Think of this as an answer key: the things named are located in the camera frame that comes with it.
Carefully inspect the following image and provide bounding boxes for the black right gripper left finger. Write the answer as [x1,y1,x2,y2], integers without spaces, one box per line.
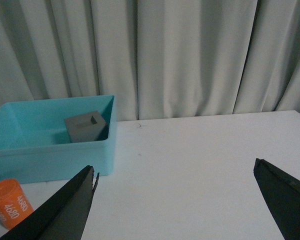
[0,165,99,240]

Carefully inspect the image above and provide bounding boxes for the orange cylinder part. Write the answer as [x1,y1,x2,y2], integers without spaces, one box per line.
[0,178,34,230]

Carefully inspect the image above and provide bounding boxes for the gray block with square hole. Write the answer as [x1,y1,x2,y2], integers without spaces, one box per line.
[64,111,109,143]

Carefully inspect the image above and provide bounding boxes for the light blue plastic box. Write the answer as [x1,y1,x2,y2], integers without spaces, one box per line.
[0,95,117,184]

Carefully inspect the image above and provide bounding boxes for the pale gray-green curtain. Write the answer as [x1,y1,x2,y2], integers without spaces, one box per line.
[0,0,300,121]

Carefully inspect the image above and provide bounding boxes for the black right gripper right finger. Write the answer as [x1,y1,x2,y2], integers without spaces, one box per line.
[253,158,300,240]

